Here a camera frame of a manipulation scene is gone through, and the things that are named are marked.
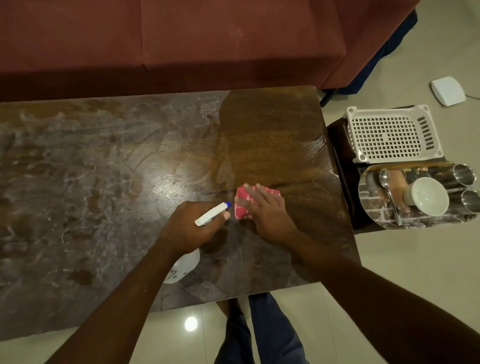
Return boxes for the person's right hand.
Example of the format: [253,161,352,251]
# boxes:
[234,183,301,248]

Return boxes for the red fabric sofa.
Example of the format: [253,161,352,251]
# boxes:
[0,0,421,104]

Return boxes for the dark wooden side table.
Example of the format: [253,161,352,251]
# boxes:
[326,104,417,235]

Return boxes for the white plastic perforated basket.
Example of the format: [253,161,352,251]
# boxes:
[344,104,445,164]

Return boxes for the clear spray bottle blue nozzle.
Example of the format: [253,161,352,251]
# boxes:
[163,201,232,285]

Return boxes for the brown marbled wooden table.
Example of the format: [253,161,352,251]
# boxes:
[0,85,362,342]

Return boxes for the navy blue bag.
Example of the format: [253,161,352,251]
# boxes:
[337,9,419,97]

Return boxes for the person's left foot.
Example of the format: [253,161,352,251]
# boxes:
[216,298,243,322]

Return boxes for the steel cup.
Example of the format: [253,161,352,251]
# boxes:
[434,163,477,189]
[448,189,480,216]

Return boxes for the brick pattern glossy tray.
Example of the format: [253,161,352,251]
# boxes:
[358,161,480,230]

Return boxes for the white flat device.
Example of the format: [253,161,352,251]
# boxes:
[430,76,467,107]

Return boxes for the person's left forearm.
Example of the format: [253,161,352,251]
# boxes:
[44,239,179,364]

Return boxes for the red checked cloth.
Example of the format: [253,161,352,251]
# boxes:
[234,183,281,221]

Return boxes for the steel spoon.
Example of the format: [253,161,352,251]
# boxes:
[378,168,403,227]

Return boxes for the person's right jeans leg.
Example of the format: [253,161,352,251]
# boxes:
[248,292,310,364]

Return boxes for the person's left hand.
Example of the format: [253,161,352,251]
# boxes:
[160,200,232,260]

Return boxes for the person's jeans leg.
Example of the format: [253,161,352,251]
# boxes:
[248,292,310,364]
[213,307,257,364]

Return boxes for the white ceramic bowl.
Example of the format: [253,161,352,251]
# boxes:
[404,176,450,217]

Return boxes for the person's left jeans leg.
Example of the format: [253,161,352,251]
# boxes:
[213,307,257,364]

